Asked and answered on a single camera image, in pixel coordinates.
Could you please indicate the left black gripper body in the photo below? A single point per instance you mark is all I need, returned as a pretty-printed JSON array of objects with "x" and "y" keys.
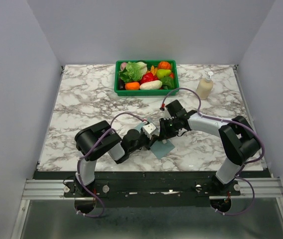
[{"x": 144, "y": 141}]

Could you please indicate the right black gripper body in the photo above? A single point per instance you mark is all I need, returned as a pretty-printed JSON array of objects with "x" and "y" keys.
[{"x": 175, "y": 120}]

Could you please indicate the blue-grey envelope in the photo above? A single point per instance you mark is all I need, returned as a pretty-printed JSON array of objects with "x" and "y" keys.
[{"x": 159, "y": 148}]

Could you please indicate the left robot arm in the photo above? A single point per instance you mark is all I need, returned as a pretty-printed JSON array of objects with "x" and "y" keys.
[{"x": 99, "y": 139}]

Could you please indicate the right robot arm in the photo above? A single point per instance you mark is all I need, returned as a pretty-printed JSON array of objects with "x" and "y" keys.
[{"x": 238, "y": 139}]

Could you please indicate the green pepper toy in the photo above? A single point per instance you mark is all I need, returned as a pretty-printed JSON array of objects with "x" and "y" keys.
[{"x": 168, "y": 83}]

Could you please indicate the beige pump bottle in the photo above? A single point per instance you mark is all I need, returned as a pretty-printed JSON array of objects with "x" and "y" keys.
[{"x": 205, "y": 86}]

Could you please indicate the white radish toy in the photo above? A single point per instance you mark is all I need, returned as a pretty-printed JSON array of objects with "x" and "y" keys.
[{"x": 153, "y": 85}]

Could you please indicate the green pear toy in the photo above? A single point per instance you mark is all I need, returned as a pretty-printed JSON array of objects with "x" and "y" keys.
[{"x": 161, "y": 73}]

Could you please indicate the red pepper toy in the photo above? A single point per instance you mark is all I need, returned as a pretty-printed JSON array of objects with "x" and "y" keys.
[{"x": 148, "y": 77}]

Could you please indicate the orange carrot toy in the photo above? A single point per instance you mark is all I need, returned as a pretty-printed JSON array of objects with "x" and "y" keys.
[{"x": 133, "y": 86}]

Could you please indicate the orange pumpkin toy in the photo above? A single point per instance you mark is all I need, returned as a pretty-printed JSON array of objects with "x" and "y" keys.
[{"x": 165, "y": 65}]

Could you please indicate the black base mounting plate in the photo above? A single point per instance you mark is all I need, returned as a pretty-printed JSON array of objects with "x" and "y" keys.
[{"x": 139, "y": 189}]

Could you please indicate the green plastic crate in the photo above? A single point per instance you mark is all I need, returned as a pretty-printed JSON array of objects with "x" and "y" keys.
[{"x": 152, "y": 65}]

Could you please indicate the green lettuce toy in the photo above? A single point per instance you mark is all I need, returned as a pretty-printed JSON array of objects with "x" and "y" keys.
[{"x": 133, "y": 72}]

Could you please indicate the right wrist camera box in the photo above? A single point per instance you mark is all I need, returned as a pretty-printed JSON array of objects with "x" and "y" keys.
[{"x": 167, "y": 115}]

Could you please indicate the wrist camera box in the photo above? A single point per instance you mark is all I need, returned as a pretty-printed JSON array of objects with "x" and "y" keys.
[
  {"x": 149, "y": 129},
  {"x": 167, "y": 115}
]

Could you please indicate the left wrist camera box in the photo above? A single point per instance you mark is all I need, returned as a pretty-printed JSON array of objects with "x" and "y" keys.
[{"x": 149, "y": 129}]

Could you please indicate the aluminium frame rail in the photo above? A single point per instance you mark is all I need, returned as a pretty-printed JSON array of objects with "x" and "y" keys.
[{"x": 43, "y": 190}]

